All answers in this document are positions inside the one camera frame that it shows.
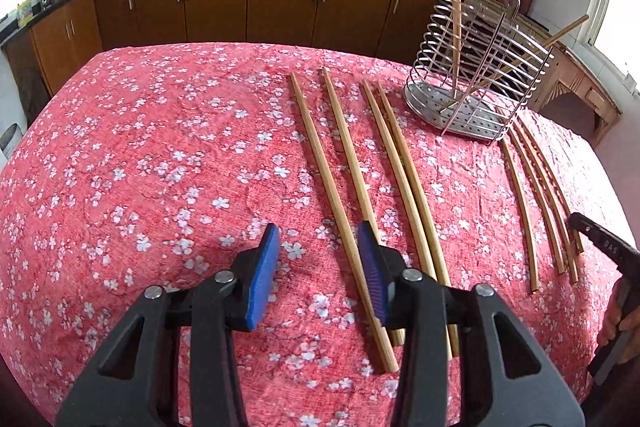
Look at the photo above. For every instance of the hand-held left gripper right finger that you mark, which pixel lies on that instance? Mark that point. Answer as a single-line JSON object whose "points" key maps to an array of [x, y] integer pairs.
{"points": [[372, 277]]}

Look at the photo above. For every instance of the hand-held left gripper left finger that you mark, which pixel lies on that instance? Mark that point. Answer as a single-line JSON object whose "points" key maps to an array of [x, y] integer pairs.
{"points": [[262, 279]]}

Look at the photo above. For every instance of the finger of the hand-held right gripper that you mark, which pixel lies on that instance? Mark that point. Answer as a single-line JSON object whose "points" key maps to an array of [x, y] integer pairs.
{"points": [[600, 241]]}

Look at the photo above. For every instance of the person's right hand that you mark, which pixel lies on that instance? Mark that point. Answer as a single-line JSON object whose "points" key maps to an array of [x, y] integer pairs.
{"points": [[607, 327]]}

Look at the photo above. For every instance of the cream wooden side table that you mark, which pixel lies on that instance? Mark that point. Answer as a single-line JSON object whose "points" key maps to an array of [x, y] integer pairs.
{"points": [[575, 77]]}

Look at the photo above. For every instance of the red floral tablecloth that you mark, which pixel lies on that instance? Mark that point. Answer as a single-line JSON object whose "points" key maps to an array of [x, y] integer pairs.
{"points": [[150, 157]]}

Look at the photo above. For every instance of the brown lower kitchen cabinets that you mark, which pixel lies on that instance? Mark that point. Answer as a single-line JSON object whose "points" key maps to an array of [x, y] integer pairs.
{"points": [[280, 2]]}

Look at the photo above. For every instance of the white container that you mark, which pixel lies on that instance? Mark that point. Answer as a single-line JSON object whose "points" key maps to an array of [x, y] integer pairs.
{"points": [[10, 139]]}

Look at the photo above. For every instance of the yellow bottle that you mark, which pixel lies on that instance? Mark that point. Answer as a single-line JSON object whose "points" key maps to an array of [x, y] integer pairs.
{"points": [[25, 13]]}

